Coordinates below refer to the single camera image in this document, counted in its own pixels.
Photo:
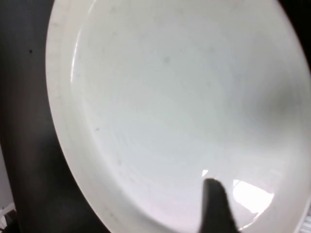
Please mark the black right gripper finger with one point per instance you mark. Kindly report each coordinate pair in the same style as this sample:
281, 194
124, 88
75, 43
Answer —
216, 208

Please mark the white round plate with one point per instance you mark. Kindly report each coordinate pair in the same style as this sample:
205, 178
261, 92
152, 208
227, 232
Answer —
158, 97

